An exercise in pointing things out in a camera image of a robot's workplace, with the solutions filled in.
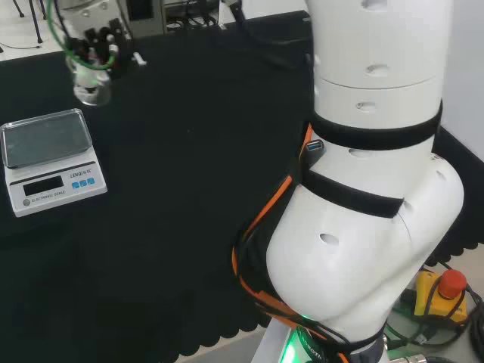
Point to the black bench cloth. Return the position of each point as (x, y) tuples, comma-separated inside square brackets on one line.
[(181, 159)]

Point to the clear glass beaker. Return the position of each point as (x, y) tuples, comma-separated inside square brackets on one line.
[(90, 90)]

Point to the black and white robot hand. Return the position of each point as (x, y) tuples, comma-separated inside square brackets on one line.
[(99, 41)]

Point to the grey equipment box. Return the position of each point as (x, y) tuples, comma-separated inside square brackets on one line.
[(145, 17)]

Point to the black plug blue insert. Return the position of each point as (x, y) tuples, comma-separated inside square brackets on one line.
[(314, 150)]

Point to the white electronic balance steel pan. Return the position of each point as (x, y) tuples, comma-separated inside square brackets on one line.
[(53, 177)]

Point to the black tripod leg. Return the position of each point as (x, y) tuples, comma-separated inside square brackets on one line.
[(19, 8), (36, 22)]

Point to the yellow stop button red cap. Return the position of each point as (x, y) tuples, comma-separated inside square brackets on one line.
[(444, 298)]

